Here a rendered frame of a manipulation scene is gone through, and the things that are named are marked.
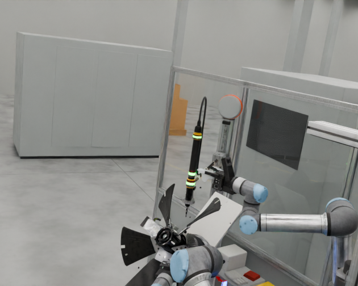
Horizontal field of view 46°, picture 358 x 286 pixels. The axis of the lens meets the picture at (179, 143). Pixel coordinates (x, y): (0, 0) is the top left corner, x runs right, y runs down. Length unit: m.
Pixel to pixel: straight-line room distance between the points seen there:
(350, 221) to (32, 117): 6.19
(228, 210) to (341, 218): 0.91
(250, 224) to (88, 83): 5.96
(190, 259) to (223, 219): 0.93
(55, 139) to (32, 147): 0.39
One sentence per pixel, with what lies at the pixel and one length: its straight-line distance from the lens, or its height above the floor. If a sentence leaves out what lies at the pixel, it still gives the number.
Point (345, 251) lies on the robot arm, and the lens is 2.04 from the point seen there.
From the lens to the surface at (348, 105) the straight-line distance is 2.39.
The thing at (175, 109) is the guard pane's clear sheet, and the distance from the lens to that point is 3.48.
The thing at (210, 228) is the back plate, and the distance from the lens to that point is 2.58.
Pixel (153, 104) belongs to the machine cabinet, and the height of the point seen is 1.05.
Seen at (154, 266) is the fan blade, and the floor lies 1.07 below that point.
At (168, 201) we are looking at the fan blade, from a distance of 2.51.
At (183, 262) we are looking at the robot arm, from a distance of 1.65.
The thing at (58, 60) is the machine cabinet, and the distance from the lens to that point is 7.35.
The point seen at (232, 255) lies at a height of 0.97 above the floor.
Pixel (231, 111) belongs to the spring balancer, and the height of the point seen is 1.86.
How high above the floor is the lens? 2.25
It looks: 13 degrees down
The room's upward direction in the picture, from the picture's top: 7 degrees clockwise
